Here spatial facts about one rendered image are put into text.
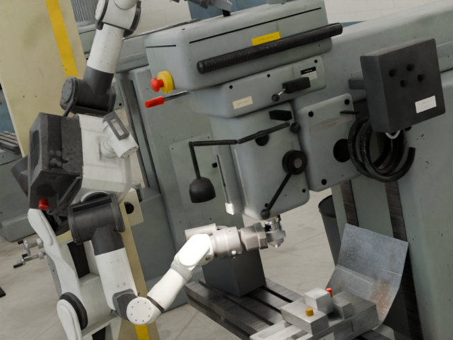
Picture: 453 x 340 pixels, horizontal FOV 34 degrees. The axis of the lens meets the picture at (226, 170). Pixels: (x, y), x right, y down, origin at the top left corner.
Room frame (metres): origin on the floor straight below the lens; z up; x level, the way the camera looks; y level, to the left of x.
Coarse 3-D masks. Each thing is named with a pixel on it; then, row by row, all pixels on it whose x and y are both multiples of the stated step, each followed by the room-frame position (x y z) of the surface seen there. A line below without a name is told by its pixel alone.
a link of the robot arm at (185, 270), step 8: (192, 240) 2.07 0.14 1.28; (200, 240) 2.06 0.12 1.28; (208, 240) 2.07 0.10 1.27; (184, 248) 2.05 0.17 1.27; (192, 248) 2.05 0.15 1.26; (200, 248) 2.05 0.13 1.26; (208, 248) 2.05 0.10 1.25; (176, 256) 2.05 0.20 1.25; (184, 256) 2.04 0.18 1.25; (192, 256) 2.04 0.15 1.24; (200, 256) 2.04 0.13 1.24; (176, 264) 2.04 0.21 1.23; (184, 264) 2.02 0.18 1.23; (192, 264) 2.02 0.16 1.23; (176, 272) 2.04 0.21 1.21; (184, 272) 2.03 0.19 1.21; (192, 272) 2.04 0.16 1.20
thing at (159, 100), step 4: (180, 92) 2.14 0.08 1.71; (184, 92) 2.14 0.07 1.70; (188, 92) 2.14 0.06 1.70; (160, 96) 2.11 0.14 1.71; (168, 96) 2.12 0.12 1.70; (172, 96) 2.12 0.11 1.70; (176, 96) 2.13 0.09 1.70; (180, 96) 2.13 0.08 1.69; (152, 100) 2.09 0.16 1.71; (156, 100) 2.10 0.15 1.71; (160, 100) 2.10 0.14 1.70; (164, 100) 2.11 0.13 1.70; (168, 100) 2.12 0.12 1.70; (144, 104) 2.10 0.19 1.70; (148, 104) 2.08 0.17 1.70; (152, 104) 2.09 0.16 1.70; (156, 104) 2.09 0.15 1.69; (160, 104) 2.10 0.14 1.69
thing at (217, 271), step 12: (216, 228) 2.55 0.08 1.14; (252, 252) 2.41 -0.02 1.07; (216, 264) 2.45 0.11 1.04; (228, 264) 2.39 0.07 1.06; (240, 264) 2.38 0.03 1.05; (252, 264) 2.40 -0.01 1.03; (204, 276) 2.54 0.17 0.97; (216, 276) 2.47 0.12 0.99; (228, 276) 2.40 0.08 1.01; (240, 276) 2.37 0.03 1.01; (252, 276) 2.40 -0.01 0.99; (264, 276) 2.42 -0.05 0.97; (228, 288) 2.42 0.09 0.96; (240, 288) 2.37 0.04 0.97; (252, 288) 2.39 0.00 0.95
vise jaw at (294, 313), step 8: (288, 304) 1.99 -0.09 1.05; (296, 304) 1.98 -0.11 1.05; (304, 304) 1.97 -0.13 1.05; (288, 312) 1.95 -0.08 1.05; (296, 312) 1.93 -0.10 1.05; (304, 312) 1.92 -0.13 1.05; (320, 312) 1.90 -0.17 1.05; (288, 320) 1.96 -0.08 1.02; (296, 320) 1.92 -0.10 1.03; (304, 320) 1.88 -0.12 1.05; (312, 320) 1.86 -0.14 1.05; (320, 320) 1.87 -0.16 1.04; (304, 328) 1.88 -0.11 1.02; (312, 328) 1.85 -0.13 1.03; (320, 328) 1.86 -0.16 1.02
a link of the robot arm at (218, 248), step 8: (192, 232) 2.12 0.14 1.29; (200, 232) 2.12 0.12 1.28; (208, 232) 2.12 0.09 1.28; (216, 232) 2.10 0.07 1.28; (216, 240) 2.07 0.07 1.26; (224, 240) 2.07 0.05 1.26; (216, 248) 2.07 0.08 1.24; (224, 248) 2.06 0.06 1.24; (208, 256) 2.07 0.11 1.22; (216, 256) 2.09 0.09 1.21; (224, 256) 2.07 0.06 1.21; (200, 264) 2.13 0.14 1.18
